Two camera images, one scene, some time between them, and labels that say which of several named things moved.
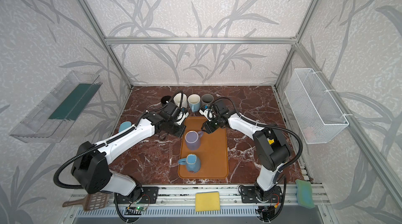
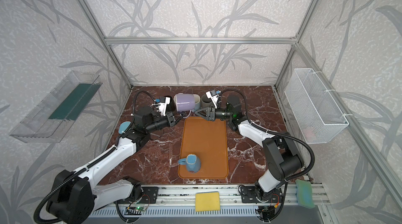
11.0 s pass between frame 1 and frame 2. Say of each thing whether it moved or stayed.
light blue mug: stayed
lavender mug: moved
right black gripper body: moved
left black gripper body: moved
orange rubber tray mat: stayed
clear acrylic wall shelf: stayed
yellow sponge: stayed
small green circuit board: stayed
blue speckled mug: stayed
